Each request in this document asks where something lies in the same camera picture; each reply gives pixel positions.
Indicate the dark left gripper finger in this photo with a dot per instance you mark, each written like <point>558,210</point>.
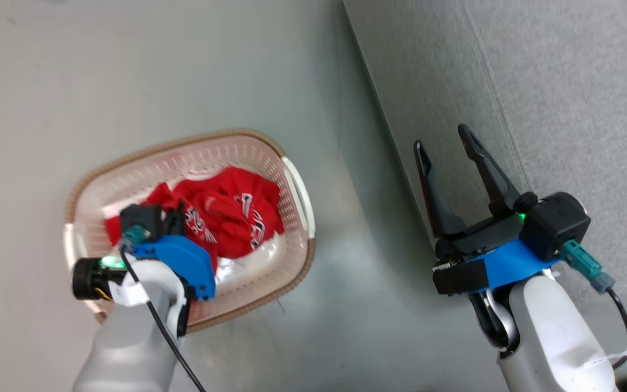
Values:
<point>170,224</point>
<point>182,220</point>

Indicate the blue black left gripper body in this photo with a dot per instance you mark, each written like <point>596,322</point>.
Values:
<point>183,258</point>

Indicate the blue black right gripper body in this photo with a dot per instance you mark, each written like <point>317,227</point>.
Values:
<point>487,256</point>

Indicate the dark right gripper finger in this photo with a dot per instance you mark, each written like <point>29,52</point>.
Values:
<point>437,207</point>
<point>496,182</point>

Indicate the red jersey with white print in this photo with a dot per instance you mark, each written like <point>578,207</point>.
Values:
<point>237,218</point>

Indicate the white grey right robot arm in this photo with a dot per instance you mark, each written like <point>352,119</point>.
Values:
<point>553,337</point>

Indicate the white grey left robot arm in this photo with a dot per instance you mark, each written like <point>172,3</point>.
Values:
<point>128,337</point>

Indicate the beige perforated laundry basket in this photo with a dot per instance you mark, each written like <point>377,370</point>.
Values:
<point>128,179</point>

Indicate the grey fabric sofa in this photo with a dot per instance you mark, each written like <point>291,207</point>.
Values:
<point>564,98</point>

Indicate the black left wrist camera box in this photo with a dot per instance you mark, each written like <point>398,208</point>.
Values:
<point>140,216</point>

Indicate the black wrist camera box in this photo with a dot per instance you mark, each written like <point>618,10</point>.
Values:
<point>555,223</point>
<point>140,216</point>

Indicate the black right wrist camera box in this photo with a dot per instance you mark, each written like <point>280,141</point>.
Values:
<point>555,223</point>

